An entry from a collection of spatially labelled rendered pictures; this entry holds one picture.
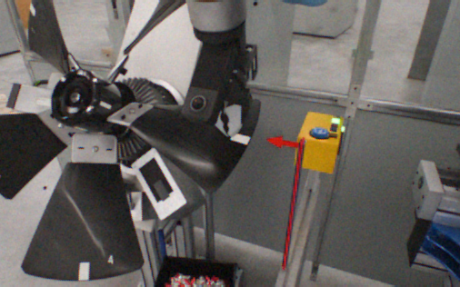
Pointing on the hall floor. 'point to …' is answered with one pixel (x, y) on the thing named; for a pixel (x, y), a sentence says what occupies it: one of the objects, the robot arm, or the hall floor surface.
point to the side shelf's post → (209, 225)
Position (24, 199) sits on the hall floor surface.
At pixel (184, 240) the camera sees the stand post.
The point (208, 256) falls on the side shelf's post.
